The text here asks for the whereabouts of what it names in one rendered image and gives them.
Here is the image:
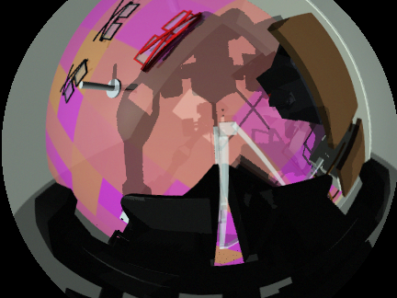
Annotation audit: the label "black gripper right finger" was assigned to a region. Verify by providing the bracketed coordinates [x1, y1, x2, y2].
[228, 165, 334, 263]

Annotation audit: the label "black-framed clear glasses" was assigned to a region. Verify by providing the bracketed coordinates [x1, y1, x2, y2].
[60, 58, 88, 102]

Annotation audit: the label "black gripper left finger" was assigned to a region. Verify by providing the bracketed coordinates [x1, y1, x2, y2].
[120, 164, 221, 267]

